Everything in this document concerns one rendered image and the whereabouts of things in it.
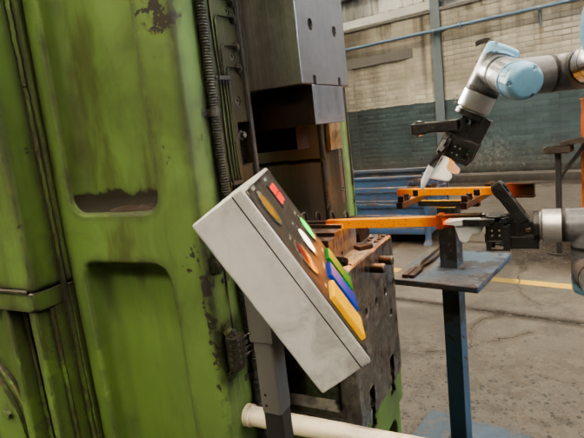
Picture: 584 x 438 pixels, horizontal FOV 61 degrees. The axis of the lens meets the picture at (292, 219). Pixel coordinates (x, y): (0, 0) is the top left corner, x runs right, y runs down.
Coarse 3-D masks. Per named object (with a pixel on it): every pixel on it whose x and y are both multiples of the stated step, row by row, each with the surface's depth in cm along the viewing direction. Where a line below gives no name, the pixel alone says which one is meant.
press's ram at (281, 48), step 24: (240, 0) 117; (264, 0) 114; (288, 0) 112; (312, 0) 120; (336, 0) 133; (264, 24) 116; (288, 24) 113; (312, 24) 119; (336, 24) 133; (264, 48) 117; (288, 48) 114; (312, 48) 119; (336, 48) 133; (264, 72) 118; (288, 72) 115; (312, 72) 119; (336, 72) 132
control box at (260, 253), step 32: (256, 192) 67; (224, 224) 62; (256, 224) 62; (288, 224) 74; (224, 256) 63; (256, 256) 62; (288, 256) 62; (320, 256) 82; (256, 288) 63; (288, 288) 63; (320, 288) 65; (288, 320) 64; (320, 320) 64; (320, 352) 64; (352, 352) 64; (320, 384) 65
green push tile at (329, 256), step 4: (328, 252) 90; (328, 256) 86; (332, 256) 90; (328, 260) 86; (332, 260) 87; (336, 260) 92; (336, 264) 88; (340, 264) 92; (336, 268) 86; (340, 268) 89; (340, 272) 86; (344, 272) 91; (344, 276) 87; (348, 276) 92; (344, 280) 87; (348, 280) 89; (348, 284) 87; (352, 288) 87
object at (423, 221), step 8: (400, 216) 130; (408, 216) 128; (416, 216) 127; (424, 216) 126; (432, 216) 124; (440, 216) 121; (448, 216) 121; (456, 216) 120; (464, 216) 120; (472, 216) 119; (480, 216) 118; (344, 224) 134; (352, 224) 133; (360, 224) 132; (368, 224) 131; (376, 224) 130; (384, 224) 129; (392, 224) 128; (400, 224) 127; (408, 224) 126; (416, 224) 125; (424, 224) 124; (432, 224) 124; (440, 224) 122
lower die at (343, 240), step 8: (312, 224) 138; (320, 224) 137; (328, 224) 135; (336, 224) 134; (320, 232) 132; (328, 232) 130; (336, 232) 131; (344, 232) 135; (352, 232) 141; (328, 240) 126; (336, 240) 131; (344, 240) 135; (352, 240) 141; (328, 248) 126; (336, 248) 130; (344, 248) 135; (352, 248) 140
